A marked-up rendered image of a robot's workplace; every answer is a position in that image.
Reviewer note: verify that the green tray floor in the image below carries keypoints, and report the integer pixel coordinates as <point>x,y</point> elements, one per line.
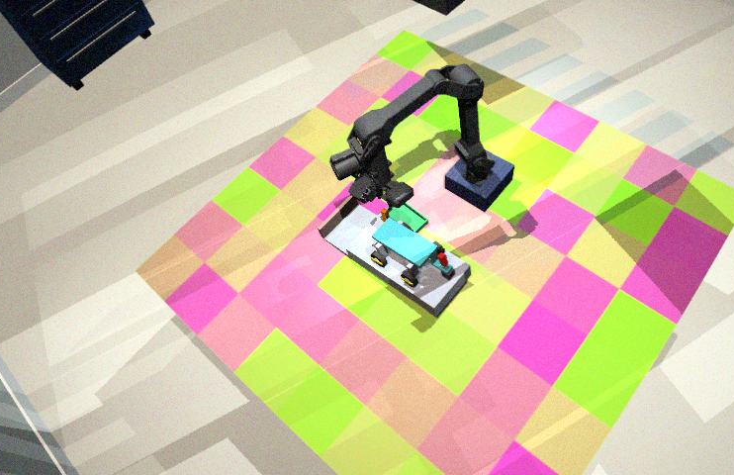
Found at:
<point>407,216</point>

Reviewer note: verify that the red-headed pin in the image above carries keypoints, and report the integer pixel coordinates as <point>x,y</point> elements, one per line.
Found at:
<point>443,260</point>

